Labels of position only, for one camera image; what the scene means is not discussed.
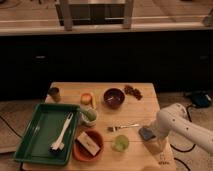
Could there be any green plastic tray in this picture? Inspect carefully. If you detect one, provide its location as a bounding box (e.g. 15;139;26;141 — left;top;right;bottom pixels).
14;103;80;166

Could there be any small dark can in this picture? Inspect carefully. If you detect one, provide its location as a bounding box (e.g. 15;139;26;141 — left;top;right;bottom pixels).
48;87;61;102

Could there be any white dish brush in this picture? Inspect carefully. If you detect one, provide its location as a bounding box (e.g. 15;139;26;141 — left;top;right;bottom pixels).
50;113;73;152

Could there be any orange fruit toy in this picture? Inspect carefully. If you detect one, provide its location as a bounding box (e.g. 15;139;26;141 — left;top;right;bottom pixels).
80;93;92;105

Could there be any dark blue bag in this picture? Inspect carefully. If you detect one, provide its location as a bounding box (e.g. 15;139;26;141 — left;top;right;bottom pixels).
188;92;212;108

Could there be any white mug with green item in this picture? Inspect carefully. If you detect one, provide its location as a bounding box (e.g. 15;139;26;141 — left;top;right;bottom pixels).
80;108;98;127

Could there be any yellow banana toy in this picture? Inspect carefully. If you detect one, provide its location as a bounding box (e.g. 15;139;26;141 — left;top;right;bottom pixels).
91;96;97;109

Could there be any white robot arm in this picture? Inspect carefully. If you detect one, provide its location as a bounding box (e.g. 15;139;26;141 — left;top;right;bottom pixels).
148;103;213;155

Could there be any white stool frame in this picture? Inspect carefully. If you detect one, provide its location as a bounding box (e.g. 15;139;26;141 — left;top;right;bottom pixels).
55;0;134;30

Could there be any purple bowl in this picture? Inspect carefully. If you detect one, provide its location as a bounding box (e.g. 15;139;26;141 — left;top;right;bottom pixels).
103;88;125;109

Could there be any orange bowl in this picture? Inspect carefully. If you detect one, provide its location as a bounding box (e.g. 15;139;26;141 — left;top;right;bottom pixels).
73;130;104;162

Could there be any metal fork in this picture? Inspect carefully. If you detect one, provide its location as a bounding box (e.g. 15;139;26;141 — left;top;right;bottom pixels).
107;124;140;132

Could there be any green plastic cup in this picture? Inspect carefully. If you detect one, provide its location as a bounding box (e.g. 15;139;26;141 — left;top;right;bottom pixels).
112;135;129;152

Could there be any black cable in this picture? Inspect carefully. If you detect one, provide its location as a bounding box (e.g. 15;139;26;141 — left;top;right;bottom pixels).
170;103;198;171

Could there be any brown dried fruit pile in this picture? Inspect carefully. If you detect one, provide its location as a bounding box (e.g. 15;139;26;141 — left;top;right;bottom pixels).
124;85;142;100

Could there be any wooden block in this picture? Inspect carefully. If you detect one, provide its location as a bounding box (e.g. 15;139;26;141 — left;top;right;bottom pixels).
77;132;100;156

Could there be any blue sponge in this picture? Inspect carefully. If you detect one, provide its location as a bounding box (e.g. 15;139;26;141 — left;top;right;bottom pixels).
139;127;155;141

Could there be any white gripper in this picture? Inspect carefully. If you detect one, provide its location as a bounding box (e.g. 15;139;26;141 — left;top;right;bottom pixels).
149;120;169;150

